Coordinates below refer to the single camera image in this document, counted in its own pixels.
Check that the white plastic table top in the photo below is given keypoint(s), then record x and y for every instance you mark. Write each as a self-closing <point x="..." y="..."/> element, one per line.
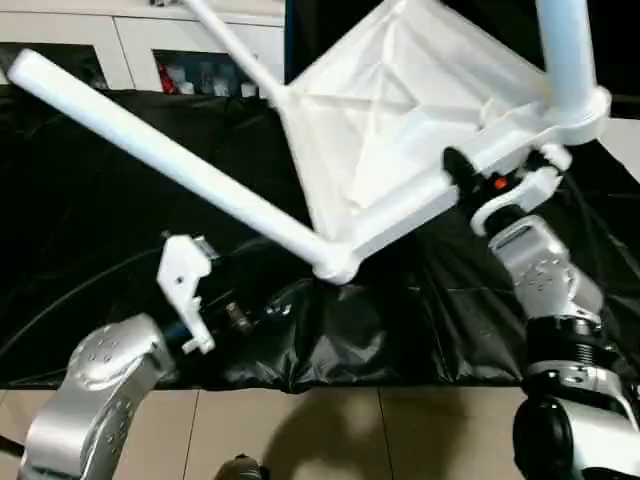
<point x="400" y="110"/>

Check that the white plastic table leg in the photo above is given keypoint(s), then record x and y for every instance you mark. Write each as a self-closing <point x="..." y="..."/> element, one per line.
<point x="235" y="50"/>
<point x="170" y="160"/>
<point x="568" y="50"/>

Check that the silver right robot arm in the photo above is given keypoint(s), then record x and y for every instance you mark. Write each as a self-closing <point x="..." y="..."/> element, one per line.
<point x="550" y="290"/>

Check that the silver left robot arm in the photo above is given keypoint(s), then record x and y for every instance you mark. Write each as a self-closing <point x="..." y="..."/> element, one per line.
<point x="100" y="390"/>

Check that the white flat board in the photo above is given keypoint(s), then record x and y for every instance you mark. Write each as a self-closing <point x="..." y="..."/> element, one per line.
<point x="625" y="145"/>

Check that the dark robot torso part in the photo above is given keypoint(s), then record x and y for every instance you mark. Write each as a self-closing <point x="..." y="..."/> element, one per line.
<point x="240" y="469"/>

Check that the black plastic mat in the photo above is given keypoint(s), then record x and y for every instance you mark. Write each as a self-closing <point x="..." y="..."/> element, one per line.
<point x="80" y="230"/>

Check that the white glass-door cabinet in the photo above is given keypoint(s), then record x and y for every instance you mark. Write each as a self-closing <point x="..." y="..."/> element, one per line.
<point x="130" y="40"/>

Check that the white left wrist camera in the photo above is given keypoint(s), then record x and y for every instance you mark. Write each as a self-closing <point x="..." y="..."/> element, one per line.
<point x="185" y="275"/>

